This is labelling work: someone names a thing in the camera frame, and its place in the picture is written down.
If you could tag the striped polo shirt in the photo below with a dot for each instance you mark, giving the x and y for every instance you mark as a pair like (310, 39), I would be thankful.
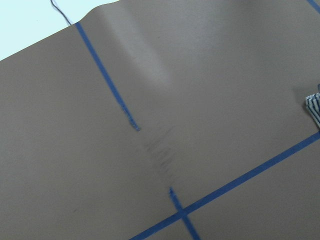
(312, 103)

